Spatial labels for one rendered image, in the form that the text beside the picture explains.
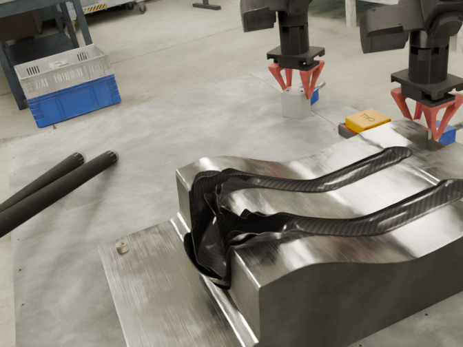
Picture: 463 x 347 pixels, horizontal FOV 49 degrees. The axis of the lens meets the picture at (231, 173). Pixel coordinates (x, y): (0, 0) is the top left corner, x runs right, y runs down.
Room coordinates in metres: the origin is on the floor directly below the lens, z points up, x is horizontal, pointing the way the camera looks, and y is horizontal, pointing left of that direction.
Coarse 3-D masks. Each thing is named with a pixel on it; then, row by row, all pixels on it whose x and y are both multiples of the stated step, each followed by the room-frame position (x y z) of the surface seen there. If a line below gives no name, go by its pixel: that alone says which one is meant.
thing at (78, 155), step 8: (80, 152) 0.92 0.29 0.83; (64, 160) 0.87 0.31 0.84; (72, 160) 0.88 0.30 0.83; (80, 160) 0.90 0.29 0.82; (56, 168) 0.84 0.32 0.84; (64, 168) 0.85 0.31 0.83; (72, 168) 0.87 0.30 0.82; (40, 176) 0.80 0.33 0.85; (48, 176) 0.80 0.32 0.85; (56, 176) 0.82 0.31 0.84; (32, 184) 0.76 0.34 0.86; (40, 184) 0.77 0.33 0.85; (48, 184) 0.79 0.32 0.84; (24, 192) 0.73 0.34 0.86; (32, 192) 0.74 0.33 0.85; (8, 200) 0.70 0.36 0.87; (16, 200) 0.71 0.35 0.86; (0, 208) 0.67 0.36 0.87
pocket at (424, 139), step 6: (426, 132) 0.64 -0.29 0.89; (408, 138) 0.63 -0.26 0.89; (414, 138) 0.64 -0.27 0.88; (420, 138) 0.64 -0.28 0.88; (426, 138) 0.64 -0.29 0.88; (420, 144) 0.64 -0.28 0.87; (426, 144) 0.64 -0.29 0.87; (432, 144) 0.63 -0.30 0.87; (438, 144) 0.62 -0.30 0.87; (432, 150) 0.63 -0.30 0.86
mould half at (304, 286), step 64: (384, 128) 0.67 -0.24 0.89; (256, 192) 0.50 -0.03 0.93; (384, 192) 0.52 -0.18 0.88; (128, 256) 0.51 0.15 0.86; (256, 256) 0.38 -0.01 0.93; (320, 256) 0.37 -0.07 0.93; (384, 256) 0.39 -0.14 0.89; (448, 256) 0.40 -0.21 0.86; (128, 320) 0.40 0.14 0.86; (192, 320) 0.38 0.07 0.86; (256, 320) 0.34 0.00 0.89; (320, 320) 0.36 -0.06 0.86; (384, 320) 0.38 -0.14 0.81
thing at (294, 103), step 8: (288, 88) 0.99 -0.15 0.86; (296, 88) 0.98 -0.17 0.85; (320, 88) 1.03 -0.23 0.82; (280, 96) 0.97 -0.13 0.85; (288, 96) 0.96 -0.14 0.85; (296, 96) 0.95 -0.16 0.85; (304, 96) 0.95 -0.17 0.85; (312, 96) 0.98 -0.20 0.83; (288, 104) 0.96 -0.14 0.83; (296, 104) 0.95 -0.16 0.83; (304, 104) 0.95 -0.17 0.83; (312, 104) 0.98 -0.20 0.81; (288, 112) 0.96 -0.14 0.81; (296, 112) 0.95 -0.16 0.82; (304, 112) 0.95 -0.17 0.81
